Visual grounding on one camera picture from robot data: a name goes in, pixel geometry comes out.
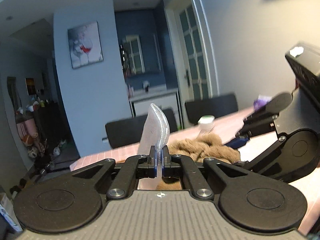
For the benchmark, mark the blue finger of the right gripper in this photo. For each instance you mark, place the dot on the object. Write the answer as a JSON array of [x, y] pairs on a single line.
[[237, 142], [261, 121]]

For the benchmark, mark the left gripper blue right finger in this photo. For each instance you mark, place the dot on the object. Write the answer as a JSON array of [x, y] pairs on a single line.
[[187, 171]]

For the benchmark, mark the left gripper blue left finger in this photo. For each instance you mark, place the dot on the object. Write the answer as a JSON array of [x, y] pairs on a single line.
[[127, 175]]

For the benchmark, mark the brown plush fabric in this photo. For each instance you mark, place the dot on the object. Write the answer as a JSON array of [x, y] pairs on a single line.
[[205, 146]]

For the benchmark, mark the white round cloth pad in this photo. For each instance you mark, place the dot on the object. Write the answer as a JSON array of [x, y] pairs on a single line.
[[154, 138]]

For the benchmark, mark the purple tissue pack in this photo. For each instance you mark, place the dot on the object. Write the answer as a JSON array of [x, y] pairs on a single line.
[[261, 101]]

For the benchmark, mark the orange storage box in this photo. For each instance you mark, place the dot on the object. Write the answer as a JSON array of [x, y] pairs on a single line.
[[256, 146]]

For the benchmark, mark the pink checkered tablecloth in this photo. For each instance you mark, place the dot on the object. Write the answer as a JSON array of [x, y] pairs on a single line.
[[226, 128]]

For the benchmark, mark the clear plastic water bottle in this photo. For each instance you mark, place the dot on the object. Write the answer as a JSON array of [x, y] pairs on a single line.
[[206, 124]]

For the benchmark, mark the black chair left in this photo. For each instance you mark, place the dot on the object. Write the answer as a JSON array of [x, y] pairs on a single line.
[[125, 131]]

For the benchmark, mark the black chair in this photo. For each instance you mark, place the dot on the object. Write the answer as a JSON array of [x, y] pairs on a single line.
[[217, 106], [125, 131]]

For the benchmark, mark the black chair right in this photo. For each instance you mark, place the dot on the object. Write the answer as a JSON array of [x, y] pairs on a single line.
[[217, 106]]

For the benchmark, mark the white cabinet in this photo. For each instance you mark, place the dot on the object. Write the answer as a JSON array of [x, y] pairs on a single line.
[[164, 99]]

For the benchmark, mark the white glass door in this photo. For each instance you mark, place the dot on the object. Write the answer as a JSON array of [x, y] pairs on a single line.
[[192, 51]]

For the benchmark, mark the wine glass wall painting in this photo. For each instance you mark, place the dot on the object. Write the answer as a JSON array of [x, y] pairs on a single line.
[[84, 45]]

